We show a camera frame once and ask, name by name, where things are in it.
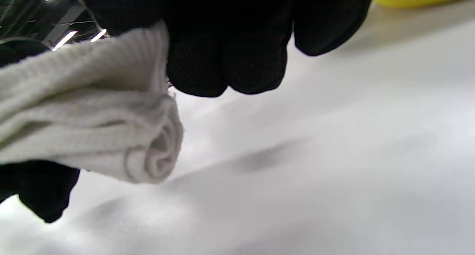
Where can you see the person's left hand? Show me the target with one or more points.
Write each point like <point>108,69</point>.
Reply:
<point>15,51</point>

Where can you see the person's right hand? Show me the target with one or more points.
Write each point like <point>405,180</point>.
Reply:
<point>230,32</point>

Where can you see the thick white sock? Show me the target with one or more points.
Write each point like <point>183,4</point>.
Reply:
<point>92,69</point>

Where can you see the sheer white sock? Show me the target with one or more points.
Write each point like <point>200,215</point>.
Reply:
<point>159,154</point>

